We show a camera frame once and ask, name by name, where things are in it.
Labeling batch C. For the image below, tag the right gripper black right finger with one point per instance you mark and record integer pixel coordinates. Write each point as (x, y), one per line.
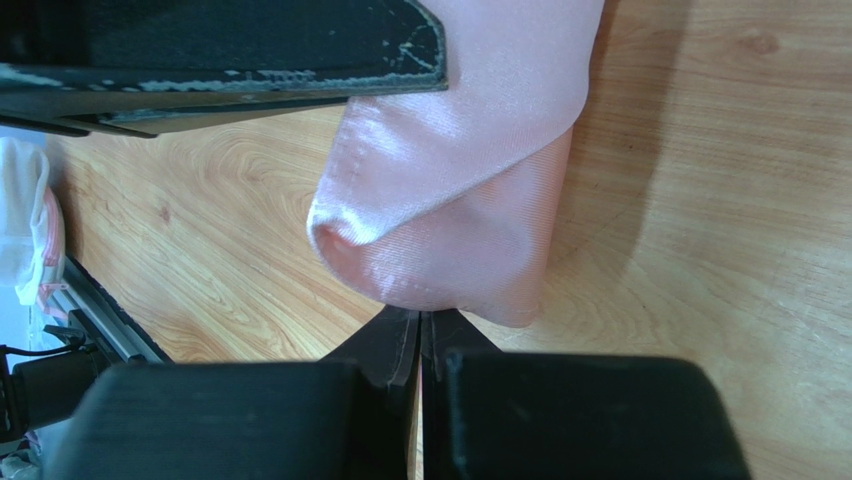
(491, 414)

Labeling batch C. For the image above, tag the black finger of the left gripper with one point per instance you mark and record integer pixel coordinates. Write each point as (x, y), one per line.
(145, 68)

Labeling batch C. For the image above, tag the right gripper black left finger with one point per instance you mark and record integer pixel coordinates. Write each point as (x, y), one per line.
(348, 415)

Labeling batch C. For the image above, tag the pink cloth napkin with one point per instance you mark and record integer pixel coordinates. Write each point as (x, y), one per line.
(447, 200)

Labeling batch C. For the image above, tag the white mesh basket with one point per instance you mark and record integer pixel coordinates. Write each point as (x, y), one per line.
(33, 237)

